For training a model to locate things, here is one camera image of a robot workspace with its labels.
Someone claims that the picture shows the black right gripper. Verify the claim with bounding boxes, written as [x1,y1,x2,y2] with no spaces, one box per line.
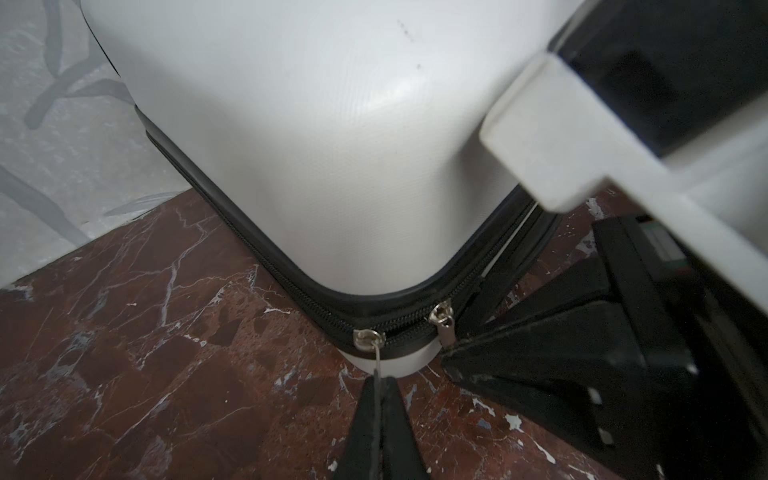
[441,206,767,479]

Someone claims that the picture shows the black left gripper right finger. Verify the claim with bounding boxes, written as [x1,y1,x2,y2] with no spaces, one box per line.
[381,377,429,480]

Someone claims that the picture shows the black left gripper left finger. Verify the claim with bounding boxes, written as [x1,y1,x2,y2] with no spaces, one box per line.
[333,375,380,480]

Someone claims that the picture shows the white hard-shell suitcase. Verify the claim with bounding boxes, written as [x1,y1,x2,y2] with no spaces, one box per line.
[81,1,578,377]

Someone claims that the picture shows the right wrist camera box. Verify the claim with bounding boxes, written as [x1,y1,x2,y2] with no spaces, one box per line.
[480,1,767,310]

